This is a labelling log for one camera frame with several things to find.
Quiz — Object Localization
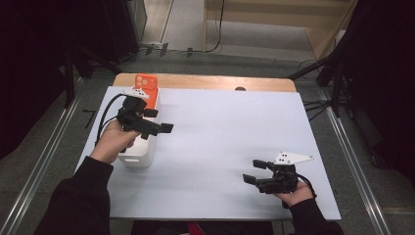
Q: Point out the hand-held gripper black cable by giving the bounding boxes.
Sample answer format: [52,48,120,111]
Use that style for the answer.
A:
[94,93,129,146]
[295,173,318,200]

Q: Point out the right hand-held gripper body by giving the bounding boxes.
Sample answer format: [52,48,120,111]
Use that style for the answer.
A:
[255,151,315,196]

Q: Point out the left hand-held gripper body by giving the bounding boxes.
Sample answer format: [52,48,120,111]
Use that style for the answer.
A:
[116,87,162,141]

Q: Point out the left hand-held gripper black cable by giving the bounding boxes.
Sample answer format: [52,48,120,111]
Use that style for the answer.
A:
[94,93,129,146]

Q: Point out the light wooden shelf unit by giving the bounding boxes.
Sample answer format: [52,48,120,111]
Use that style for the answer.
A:
[204,0,358,62]

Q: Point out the person's right hand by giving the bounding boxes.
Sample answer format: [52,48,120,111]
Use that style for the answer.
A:
[273,180,315,209]

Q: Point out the person's dark lap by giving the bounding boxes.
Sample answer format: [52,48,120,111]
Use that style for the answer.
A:
[130,219,274,235]

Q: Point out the black curtain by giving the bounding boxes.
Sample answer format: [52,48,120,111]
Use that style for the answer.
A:
[339,0,415,187]
[0,0,71,161]

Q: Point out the orange phone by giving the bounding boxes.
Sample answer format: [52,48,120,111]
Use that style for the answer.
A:
[134,73,159,111]

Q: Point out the black metal stand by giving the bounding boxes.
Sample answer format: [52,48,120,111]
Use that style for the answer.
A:
[288,53,355,119]
[63,45,123,110]

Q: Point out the person's left hand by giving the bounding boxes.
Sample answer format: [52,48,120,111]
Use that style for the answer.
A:
[89,118,142,165]

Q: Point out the metal floor rail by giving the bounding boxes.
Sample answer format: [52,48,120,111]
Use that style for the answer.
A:
[0,77,84,235]
[317,87,392,235]

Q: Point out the wooden table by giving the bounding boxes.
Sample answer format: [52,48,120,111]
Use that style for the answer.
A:
[113,72,298,93]

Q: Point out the black hanging cable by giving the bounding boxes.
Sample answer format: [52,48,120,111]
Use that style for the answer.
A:
[187,0,226,54]

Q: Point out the white plastic storage box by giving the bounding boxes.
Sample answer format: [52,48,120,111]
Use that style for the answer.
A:
[116,85,161,169]

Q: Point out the white table board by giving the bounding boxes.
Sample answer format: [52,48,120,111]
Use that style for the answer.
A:
[74,85,342,220]

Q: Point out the right hand-held gripper black cable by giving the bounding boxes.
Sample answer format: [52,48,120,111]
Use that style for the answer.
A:
[295,173,318,200]

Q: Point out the black floor cables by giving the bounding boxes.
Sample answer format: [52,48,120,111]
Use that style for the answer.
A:
[301,97,332,121]

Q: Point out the dark cabinet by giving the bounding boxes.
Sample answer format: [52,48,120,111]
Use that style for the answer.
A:
[69,0,148,65]

